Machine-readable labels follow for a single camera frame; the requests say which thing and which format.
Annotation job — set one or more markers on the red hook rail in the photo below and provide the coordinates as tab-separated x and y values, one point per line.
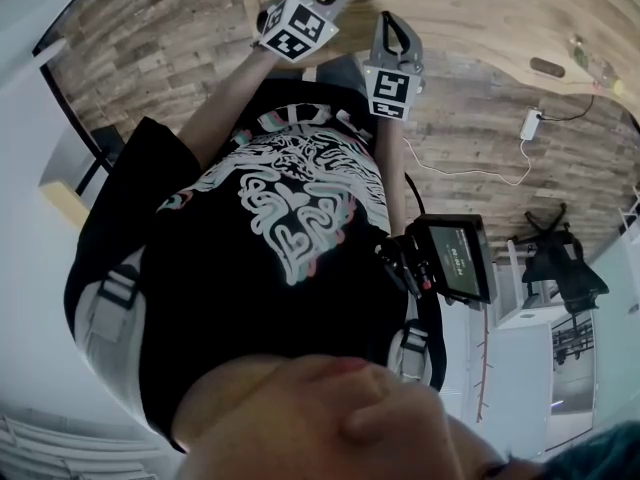
484	368

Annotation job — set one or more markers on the black monitor mount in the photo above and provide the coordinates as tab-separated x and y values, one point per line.
405	263

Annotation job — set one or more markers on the grey trousers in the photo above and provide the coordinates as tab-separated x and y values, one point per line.
340	70

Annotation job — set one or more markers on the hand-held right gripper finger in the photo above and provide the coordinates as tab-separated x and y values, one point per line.
416	48
377	38

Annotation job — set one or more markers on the yellow board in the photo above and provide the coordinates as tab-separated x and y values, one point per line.
62	203

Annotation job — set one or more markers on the white slatted rack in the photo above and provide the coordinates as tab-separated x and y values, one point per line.
50	448

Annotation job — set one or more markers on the white power strip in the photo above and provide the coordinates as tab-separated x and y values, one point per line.
530	125

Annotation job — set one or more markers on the white harness vest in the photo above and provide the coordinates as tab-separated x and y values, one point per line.
107	328

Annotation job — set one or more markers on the person's right forearm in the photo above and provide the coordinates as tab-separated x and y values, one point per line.
391	168

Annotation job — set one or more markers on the clear glass bottle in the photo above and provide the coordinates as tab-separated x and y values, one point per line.
580	55

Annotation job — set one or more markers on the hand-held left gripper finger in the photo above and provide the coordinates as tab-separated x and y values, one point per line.
344	5

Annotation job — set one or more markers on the black monitor screen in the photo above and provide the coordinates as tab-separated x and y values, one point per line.
460	263

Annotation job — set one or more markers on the person's left forearm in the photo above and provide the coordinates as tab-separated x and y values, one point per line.
225	103

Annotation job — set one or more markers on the wooden table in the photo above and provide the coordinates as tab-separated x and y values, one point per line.
475	8

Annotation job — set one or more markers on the person's face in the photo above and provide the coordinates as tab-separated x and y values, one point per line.
325	418

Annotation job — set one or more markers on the black office chair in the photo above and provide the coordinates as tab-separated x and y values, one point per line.
555	263

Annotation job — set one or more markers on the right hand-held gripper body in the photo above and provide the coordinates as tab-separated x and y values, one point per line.
392	90

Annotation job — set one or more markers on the black printed T-shirt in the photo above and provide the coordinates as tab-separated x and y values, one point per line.
215	293

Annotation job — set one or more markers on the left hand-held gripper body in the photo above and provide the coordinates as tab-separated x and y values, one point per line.
295	28

